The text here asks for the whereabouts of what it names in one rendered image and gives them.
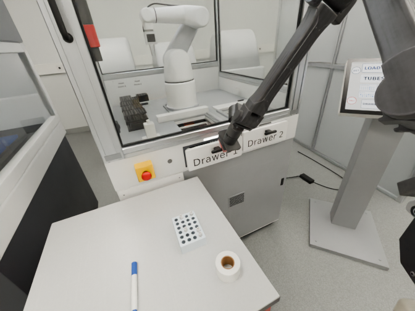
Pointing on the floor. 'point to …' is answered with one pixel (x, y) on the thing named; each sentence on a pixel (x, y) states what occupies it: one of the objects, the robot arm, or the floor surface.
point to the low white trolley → (146, 259)
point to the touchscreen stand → (356, 200)
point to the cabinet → (238, 186)
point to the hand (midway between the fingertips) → (223, 149)
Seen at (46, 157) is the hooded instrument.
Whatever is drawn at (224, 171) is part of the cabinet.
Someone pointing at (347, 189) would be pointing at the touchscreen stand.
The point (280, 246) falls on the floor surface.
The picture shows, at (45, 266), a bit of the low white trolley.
